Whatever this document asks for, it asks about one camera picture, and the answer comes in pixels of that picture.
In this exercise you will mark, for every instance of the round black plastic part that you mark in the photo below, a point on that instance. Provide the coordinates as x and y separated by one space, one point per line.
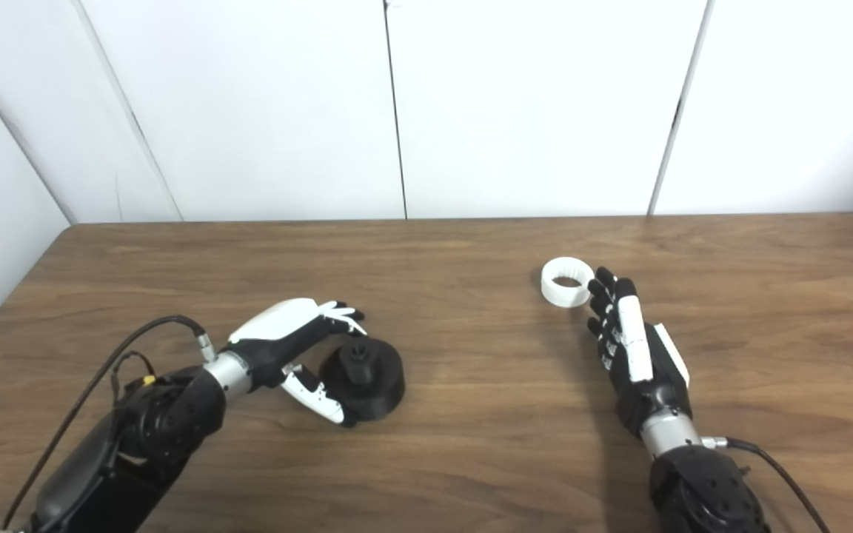
378 385

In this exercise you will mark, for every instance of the black and white right hand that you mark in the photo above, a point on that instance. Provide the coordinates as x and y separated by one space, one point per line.
652 392

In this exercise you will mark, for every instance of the black and white left hand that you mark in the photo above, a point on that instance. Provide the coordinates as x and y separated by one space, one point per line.
271 348

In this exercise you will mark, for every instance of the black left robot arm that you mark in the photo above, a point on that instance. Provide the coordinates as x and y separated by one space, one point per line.
160 429

